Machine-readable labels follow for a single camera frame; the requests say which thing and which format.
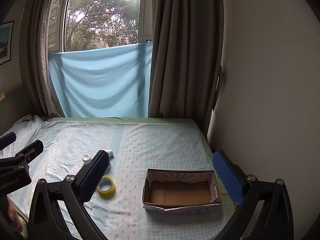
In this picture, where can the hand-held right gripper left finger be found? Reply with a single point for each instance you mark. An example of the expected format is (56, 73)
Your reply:
(93, 173)

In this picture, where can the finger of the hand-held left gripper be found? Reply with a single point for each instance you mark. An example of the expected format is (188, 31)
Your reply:
(7, 140)
(25, 156)

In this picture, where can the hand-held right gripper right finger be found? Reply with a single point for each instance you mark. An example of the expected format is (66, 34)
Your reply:
(227, 175)

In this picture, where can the white jar with grey lid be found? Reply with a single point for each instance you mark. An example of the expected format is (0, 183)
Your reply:
(86, 159)

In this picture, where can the yellow tape roll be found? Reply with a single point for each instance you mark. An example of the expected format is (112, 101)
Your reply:
(107, 191)

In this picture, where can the white bottle with green label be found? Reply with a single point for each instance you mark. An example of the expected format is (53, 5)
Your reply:
(110, 153)

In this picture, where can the paper-lined cardboard box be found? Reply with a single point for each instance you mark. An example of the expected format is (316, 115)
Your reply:
(175, 192)

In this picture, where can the person's left hand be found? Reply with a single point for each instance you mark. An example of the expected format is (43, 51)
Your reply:
(15, 221)

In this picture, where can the printed bed sheet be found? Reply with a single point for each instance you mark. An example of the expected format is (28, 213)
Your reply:
(162, 150)

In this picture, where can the grey-brown curtain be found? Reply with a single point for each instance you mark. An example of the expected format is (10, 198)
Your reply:
(180, 55)
(37, 55)

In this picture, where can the light blue cloth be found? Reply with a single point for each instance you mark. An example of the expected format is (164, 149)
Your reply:
(100, 80)

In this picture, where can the window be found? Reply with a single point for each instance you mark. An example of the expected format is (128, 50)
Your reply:
(100, 17)

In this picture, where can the framed wall picture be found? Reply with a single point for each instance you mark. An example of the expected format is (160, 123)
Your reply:
(5, 42)

